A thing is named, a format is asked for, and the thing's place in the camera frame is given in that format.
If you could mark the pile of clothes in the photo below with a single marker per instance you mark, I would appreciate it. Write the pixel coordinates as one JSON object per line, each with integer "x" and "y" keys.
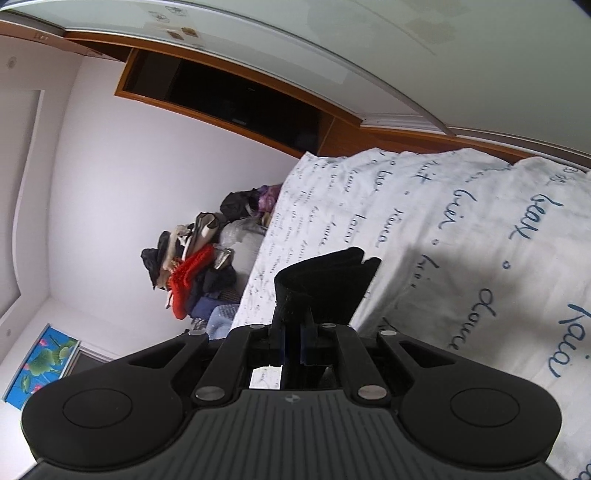
{"x": 207, "y": 281}

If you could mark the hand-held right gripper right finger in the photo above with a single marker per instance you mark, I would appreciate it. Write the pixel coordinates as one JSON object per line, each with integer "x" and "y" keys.
{"x": 304, "y": 347}

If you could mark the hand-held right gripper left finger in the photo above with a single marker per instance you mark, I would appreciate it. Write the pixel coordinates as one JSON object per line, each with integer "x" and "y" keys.
{"x": 281, "y": 350}

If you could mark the black pants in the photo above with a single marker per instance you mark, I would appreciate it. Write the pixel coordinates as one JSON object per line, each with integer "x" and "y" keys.
{"x": 323, "y": 281}

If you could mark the dark window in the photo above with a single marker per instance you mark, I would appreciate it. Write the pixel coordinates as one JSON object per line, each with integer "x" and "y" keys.
{"x": 90, "y": 362}

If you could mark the floral picture above window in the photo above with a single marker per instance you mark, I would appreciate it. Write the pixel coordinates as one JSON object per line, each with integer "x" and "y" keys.
{"x": 41, "y": 360}

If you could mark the red knit garment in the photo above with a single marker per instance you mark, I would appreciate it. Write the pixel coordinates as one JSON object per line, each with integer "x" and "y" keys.
{"x": 189, "y": 272}

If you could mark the wooden door frame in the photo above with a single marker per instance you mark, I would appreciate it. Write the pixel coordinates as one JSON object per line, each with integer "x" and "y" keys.
{"x": 323, "y": 129}

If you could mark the white script-print bed sheet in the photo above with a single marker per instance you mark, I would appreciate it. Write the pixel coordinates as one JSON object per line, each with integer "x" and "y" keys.
{"x": 461, "y": 240}

